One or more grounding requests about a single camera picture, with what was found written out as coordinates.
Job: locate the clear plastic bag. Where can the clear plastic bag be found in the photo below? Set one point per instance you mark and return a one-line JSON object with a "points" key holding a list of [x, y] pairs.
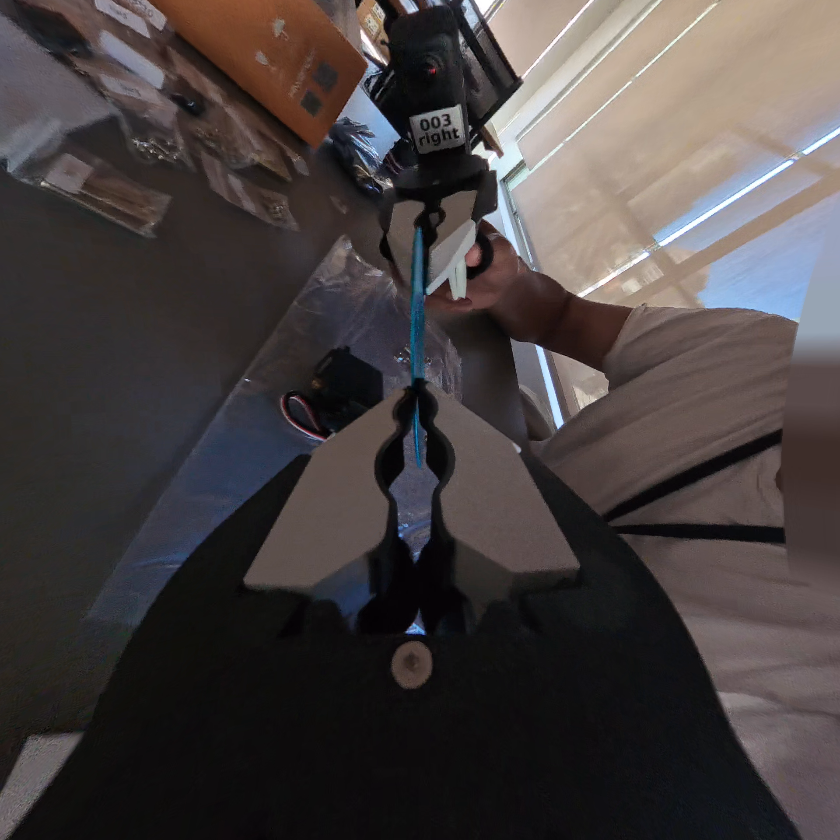
{"points": [[229, 472]]}

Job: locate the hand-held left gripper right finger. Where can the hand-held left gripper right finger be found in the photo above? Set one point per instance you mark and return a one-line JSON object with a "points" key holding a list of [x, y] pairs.
{"points": [[512, 518]]}

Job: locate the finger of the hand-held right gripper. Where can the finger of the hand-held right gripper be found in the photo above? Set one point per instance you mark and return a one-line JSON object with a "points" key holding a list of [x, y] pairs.
{"points": [[403, 229], [453, 236]]}

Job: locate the black metal rack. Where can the black metal rack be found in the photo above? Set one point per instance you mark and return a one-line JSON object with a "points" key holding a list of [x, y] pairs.
{"points": [[492, 79]]}

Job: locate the beige window blinds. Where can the beige window blinds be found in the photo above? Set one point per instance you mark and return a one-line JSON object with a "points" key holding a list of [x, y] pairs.
{"points": [[656, 131]]}

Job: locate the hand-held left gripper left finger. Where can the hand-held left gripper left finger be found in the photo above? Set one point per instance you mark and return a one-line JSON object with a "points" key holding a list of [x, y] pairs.
{"points": [[321, 518]]}

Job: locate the pile of clear hardware bags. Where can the pile of clear hardware bags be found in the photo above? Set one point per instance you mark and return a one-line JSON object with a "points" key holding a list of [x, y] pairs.
{"points": [[131, 190]]}

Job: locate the dark grey desk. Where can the dark grey desk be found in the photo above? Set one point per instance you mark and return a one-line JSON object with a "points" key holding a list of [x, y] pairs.
{"points": [[131, 394]]}

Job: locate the blue round metal plate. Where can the blue round metal plate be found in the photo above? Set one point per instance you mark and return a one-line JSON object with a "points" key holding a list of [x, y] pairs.
{"points": [[417, 308]]}

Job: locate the dark blue plastic bundle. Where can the dark blue plastic bundle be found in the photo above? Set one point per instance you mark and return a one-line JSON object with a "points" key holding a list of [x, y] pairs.
{"points": [[358, 151]]}

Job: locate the person's right hand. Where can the person's right hand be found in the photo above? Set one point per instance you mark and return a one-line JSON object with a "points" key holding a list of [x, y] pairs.
{"points": [[518, 289]]}

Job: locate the black servo motor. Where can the black servo motor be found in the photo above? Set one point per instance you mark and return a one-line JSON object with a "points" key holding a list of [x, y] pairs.
{"points": [[348, 387]]}

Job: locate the orange cardboard box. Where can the orange cardboard box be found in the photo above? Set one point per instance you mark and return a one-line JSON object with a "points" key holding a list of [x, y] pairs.
{"points": [[262, 52]]}

